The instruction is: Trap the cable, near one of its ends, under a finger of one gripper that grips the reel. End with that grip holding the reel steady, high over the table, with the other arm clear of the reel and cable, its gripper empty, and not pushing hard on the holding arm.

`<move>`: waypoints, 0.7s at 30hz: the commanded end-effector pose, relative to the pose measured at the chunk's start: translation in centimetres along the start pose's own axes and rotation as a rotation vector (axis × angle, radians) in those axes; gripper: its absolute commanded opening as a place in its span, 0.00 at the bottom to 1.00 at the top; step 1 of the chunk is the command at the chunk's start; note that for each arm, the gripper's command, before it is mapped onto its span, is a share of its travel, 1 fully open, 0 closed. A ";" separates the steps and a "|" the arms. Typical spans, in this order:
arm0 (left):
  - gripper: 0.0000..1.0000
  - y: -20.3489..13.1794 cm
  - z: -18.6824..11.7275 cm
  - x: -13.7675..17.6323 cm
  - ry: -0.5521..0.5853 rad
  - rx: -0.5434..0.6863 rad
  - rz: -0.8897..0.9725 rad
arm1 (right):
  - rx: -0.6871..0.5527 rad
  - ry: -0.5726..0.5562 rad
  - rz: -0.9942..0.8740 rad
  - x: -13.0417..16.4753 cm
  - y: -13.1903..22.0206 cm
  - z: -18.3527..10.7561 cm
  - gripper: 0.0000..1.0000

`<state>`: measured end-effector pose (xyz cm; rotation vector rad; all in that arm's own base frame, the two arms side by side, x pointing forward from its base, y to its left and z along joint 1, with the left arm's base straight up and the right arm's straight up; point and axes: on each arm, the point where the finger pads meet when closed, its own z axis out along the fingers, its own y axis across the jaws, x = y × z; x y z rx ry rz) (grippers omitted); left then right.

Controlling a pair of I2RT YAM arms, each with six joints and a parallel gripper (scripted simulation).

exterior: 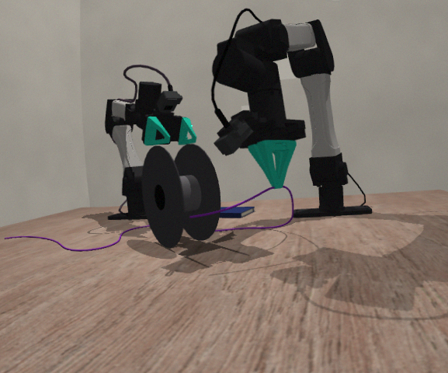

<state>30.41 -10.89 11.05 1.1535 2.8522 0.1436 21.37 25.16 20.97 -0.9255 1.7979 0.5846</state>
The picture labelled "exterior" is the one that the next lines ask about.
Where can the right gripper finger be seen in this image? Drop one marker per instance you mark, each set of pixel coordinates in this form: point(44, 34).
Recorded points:
point(186, 125)
point(153, 124)

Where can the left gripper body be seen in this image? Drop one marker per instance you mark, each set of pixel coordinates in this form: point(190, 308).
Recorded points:
point(262, 120)

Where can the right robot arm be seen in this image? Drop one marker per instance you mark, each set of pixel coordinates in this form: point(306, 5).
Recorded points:
point(129, 113)

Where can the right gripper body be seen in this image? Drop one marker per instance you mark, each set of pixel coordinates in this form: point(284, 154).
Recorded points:
point(167, 120)

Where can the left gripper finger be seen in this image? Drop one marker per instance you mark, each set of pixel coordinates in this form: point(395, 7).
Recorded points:
point(253, 149)
point(266, 148)

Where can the black cable reel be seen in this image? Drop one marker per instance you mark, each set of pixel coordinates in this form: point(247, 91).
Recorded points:
point(173, 190)

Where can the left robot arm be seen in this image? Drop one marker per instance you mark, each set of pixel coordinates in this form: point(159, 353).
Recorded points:
point(245, 69)

